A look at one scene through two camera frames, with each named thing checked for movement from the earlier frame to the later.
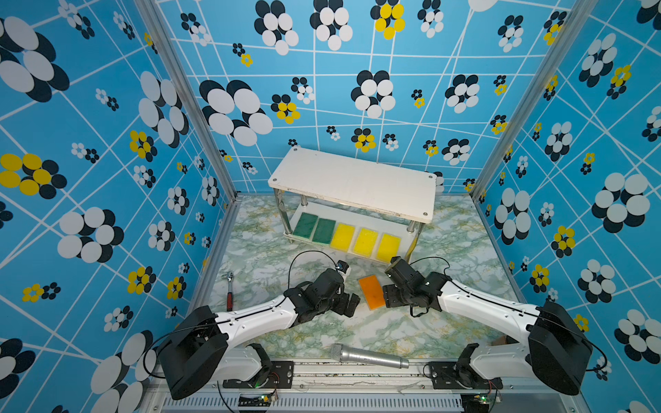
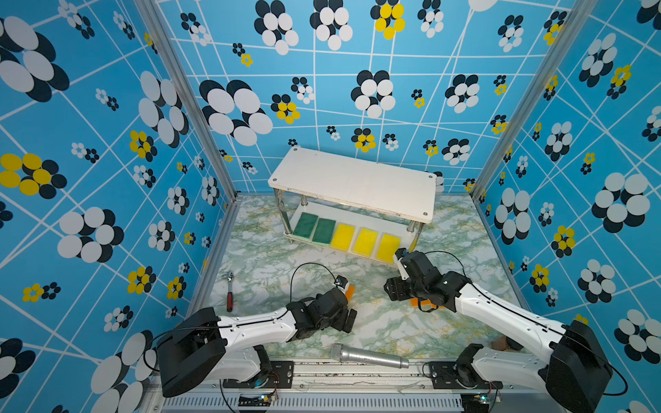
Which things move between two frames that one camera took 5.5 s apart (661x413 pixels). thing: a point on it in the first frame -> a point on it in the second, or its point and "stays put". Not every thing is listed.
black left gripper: (343, 309) -> (342, 324)
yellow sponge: (342, 237) stays put
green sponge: (305, 225) stays put
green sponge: (324, 231) stays put
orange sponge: (373, 291) -> (350, 292)
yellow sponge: (366, 242) stays put
